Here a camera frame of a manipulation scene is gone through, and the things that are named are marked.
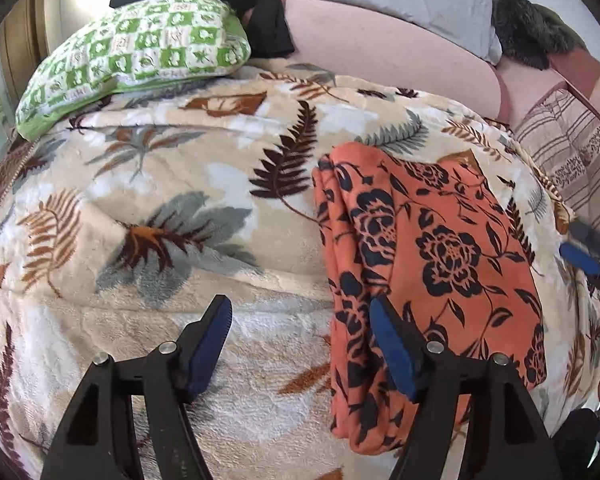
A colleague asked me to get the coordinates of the leaf print fleece blanket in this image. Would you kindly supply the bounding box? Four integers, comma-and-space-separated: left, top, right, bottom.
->
0, 60, 600, 480

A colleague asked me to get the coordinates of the striped pillow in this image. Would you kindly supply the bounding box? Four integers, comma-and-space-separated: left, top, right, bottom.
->
511, 89, 600, 241

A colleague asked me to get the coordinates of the black garment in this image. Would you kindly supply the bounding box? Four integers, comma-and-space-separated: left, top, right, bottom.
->
109, 0, 296, 58

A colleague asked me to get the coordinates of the orange floral garment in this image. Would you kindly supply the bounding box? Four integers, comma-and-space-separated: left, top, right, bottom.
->
311, 141, 548, 453

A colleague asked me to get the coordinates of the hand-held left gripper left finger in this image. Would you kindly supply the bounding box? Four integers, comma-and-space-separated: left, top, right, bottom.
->
40, 294, 234, 480

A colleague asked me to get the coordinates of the green white patterned pillow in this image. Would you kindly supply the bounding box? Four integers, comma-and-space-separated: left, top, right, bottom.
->
15, 0, 252, 142

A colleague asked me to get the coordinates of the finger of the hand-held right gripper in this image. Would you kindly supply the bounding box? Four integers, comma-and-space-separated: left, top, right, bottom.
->
559, 241, 600, 306
569, 219, 600, 258

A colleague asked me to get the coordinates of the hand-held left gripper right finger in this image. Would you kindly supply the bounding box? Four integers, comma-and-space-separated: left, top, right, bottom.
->
369, 294, 567, 480

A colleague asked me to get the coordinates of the dark furry garment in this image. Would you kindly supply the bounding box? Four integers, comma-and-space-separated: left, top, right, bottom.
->
491, 0, 588, 72

